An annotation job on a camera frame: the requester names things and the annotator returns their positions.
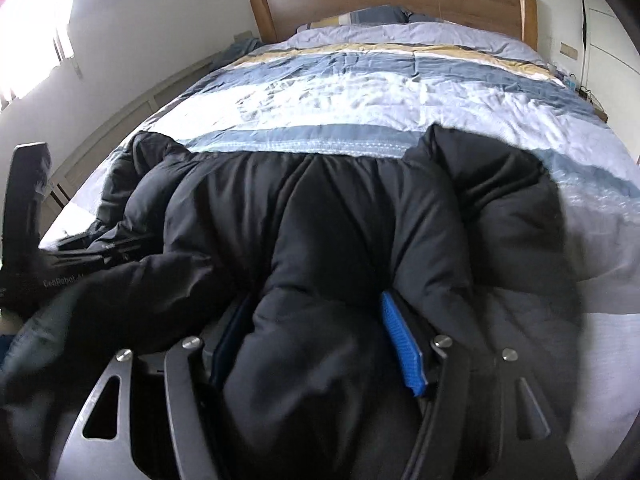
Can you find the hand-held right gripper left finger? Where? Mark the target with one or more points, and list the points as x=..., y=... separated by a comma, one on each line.
x=227, y=347

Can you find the white wardrobe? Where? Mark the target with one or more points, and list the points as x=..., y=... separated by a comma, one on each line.
x=612, y=50

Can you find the beige wall switch panel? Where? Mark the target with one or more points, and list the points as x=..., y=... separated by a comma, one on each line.
x=243, y=35
x=568, y=50

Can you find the white wall socket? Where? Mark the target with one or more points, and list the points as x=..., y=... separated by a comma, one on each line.
x=77, y=68

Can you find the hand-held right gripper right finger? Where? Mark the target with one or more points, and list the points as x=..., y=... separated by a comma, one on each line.
x=405, y=345

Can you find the bed with striped duvet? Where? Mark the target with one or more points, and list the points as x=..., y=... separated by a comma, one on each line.
x=350, y=100

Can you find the crumpled blue cloth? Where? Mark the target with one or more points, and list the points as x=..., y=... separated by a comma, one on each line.
x=240, y=51

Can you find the small bottles on nightstand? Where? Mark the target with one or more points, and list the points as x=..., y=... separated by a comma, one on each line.
x=565, y=78

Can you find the low louvred cabinet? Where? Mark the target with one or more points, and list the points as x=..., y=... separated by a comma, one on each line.
x=125, y=115

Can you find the black puffer jacket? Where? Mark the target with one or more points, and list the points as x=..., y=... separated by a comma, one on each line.
x=325, y=235

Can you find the wooden nightstand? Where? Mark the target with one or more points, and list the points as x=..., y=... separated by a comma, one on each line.
x=592, y=106

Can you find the window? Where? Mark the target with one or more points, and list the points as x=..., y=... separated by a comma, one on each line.
x=30, y=35

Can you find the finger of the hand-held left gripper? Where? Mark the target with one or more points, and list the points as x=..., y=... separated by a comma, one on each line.
x=110, y=253
x=75, y=238

